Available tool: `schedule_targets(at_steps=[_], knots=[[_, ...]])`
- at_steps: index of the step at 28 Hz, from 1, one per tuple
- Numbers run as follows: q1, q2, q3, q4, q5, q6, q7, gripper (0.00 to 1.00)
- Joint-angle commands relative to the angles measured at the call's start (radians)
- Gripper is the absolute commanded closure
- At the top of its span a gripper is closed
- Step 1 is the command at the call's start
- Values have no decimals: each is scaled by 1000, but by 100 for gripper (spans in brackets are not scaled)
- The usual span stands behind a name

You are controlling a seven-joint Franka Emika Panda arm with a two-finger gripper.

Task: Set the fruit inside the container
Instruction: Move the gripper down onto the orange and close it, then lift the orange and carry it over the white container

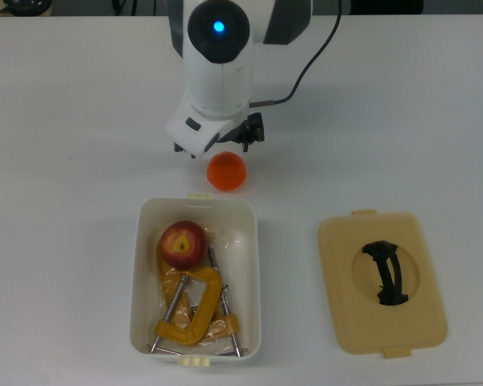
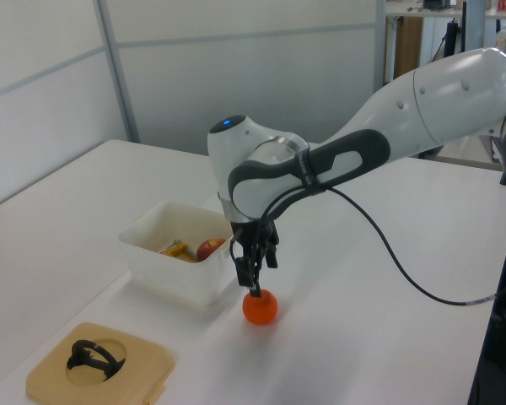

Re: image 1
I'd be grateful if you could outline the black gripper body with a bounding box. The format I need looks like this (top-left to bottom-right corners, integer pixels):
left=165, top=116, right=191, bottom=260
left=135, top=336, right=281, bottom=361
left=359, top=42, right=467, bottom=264
left=217, top=118, right=247, bottom=146

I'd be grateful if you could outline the red toy apple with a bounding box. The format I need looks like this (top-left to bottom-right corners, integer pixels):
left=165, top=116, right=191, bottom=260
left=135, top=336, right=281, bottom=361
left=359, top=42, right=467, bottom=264
left=159, top=220, right=208, bottom=271

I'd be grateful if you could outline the orange toy fruit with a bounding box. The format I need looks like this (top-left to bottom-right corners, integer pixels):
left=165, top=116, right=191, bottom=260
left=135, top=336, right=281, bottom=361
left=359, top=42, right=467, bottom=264
left=207, top=151, right=249, bottom=192

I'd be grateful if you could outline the white plastic container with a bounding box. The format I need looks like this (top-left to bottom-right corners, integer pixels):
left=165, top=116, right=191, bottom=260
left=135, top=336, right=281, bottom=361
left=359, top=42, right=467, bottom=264
left=129, top=191, right=262, bottom=368

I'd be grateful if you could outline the large yellow C-clamp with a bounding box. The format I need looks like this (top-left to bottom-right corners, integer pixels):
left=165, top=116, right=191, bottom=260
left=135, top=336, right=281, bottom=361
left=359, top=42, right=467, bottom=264
left=144, top=267, right=225, bottom=353

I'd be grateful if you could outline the beige plastic lid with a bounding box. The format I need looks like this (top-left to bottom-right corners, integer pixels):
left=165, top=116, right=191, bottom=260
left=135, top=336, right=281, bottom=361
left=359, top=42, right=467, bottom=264
left=316, top=208, right=449, bottom=359

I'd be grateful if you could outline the small yellow C-clamp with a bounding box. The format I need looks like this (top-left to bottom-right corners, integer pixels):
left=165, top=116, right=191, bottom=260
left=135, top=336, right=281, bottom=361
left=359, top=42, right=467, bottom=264
left=155, top=240, right=245, bottom=358

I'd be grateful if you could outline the black rounded desk object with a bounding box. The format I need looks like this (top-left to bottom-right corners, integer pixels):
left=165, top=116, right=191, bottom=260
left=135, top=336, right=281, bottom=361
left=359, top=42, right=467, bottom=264
left=0, top=0, right=54, bottom=18

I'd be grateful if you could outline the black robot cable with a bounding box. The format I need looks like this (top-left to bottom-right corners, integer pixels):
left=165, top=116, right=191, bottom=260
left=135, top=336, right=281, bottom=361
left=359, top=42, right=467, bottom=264
left=249, top=0, right=343, bottom=108

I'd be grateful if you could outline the black lid handle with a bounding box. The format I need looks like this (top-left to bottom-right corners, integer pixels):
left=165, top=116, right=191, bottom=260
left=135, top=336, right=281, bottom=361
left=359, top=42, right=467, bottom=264
left=361, top=240, right=411, bottom=307

